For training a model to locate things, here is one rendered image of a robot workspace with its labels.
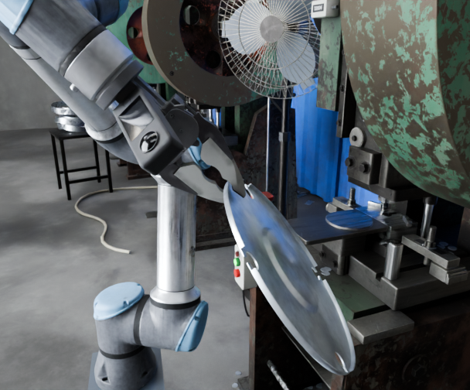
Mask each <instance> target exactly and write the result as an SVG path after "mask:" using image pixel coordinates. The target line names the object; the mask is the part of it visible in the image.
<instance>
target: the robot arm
mask: <svg viewBox="0 0 470 390"><path fill-rule="evenodd" d="M128 2H129V0H0V36H1V37H2V38H3V39H4V41H6V42H7V43H8V44H9V45H10V47H11V48H13V49H14V51H16V52H17V54H18V55H20V57H21V58H23V59H24V61H25V62H26V63H27V64H28V65H29V66H30V67H31V68H32V69H33V70H34V71H35V72H36V73H37V74H38V75H39V76H40V77H41V78H42V79H43V80H44V81H45V82H46V83H47V84H48V85H49V86H50V87H51V88H52V90H53V91H54V92H55V93H56V94H57V95H58V96H59V97H60V98H61V99H62V100H63V101H64V102H65V103H66V104H67V105H68V106H69V107H70V108H71V109H72V110H73V111H74V112H75V113H76V114H77V116H78V117H79V118H80V119H81V120H82V121H83V122H84V123H85V128H86V130H87V133H88V134H89V135H90V136H91V137H92V139H94V140H95V141H96V142H97V143H98V144H99V145H101V146H102V147H103V148H105V149H106V150H107V151H108V152H110V153H112V154H114V155H115V156H117V157H119V158H121V159H123V160H125V161H128V162H130V163H134V164H139V165H140V167H141V168H142V169H144V170H145V171H147V172H148V173H150V174H151V175H152V176H153V178H154V179H155V180H156V181H157V182H158V234H157V286H156V287H155V288H154V289H153V290H152V291H151V292H150V295H149V294H144V293H145V291H144V289H143V287H142V286H141V285H140V284H138V283H136V282H123V283H118V284H116V285H113V286H110V287H108V288H106V289H105V290H103V291H102V292H101V293H99V294H98V296H97V297H96V299H95V300H94V319H95V323H96V329H97V340H98V346H99V352H98V356H97V361H96V364H95V368H94V375H95V381H96V383H97V385H98V386H99V387H100V388H101V389H102V390H138V389H140V388H142V387H143V386H145V385H147V384H148V383H149V382H150V381H151V380H152V378H153V377H154V375H155V373H156V369H157V364H156V357H155V354H154V352H153V350H152V347H157V348H162V349H168V350H173V351H176V352H178V351H186V352H191V351H194V350H195V349H196V348H197V347H198V345H199V343H200V341H201V339H202V336H203V333H204V330H205V327H206V321H207V317H208V311H209V307H208V303H207V302H205V301H204V300H202V301H201V300H200V296H201V293H200V290H199V289H198V288H197V287H196V286H195V285H194V279H195V246H196V195H198V196H200V197H204V198H206V199H209V200H213V201H216V202H220V203H224V200H223V189H221V188H220V187H219V186H218V185H217V184H216V181H214V180H210V179H208V178H207V177H206V176H205V175H204V170H205V169H208V168H210V166H214V167H216V168H217V169H218V170H219V171H220V173H221V176H222V177H223V179H225V180H227V181H229V182H230V184H231V185H232V189H233V191H234V192H236V193H237V194H239V195H240V196H241V197H242V198H245V196H246V191H245V186H244V181H243V178H242V176H241V174H240V171H239V169H238V167H237V164H236V163H235V161H234V158H233V157H232V154H231V152H230V150H229V148H228V145H227V143H226V141H225V139H224V137H223V135H222V133H221V131H220V130H219V129H218V128H217V127H216V126H215V125H214V124H213V123H212V122H211V121H208V120H206V119H205V118H204V117H203V116H202V115H201V114H200V113H199V112H198V111H197V112H195V111H194V110H192V109H191V107H190V106H188V105H187V103H185V102H184V100H183V99H181V97H180V96H178V95H177V93H175V94H174V95H173V96H172V98H171V99H170V100H169V101H166V100H164V99H163V98H162V97H161V96H160V95H159V94H158V93H157V92H156V91H155V90H154V89H153V88H152V87H151V86H149V85H148V84H147V83H146V82H145V81H144V80H143V79H142V78H141V77H140V76H139V74H140V73H141V71H142V70H143V68H144V67H143V66H142V65H141V64H140V63H139V62H138V61H137V60H132V59H133V53H132V52H131V51H130V50H129V49H128V48H127V47H126V46H125V45H124V44H123V43H122V42H121V41H120V40H119V39H118V38H117V37H116V36H115V35H113V34H112V33H111V32H110V31H109V30H108V29H106V28H105V27H106V26H110V25H112V24H114V23H115V22H116V21H117V20H118V18H120V17H121V16H122V15H123V14H124V13H125V11H126V9H127V7H128ZM184 108H186V109H187V110H188V111H187V110H185V109H184Z"/></svg>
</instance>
